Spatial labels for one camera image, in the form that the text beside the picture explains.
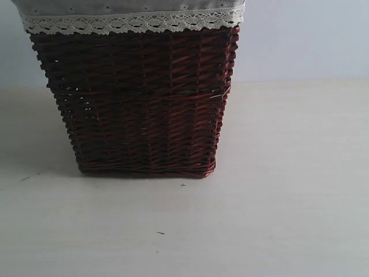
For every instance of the dark red wicker basket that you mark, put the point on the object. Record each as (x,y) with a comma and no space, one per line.
(148,104)

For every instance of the white lace cloth trim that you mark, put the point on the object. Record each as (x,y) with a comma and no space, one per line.
(105,17)

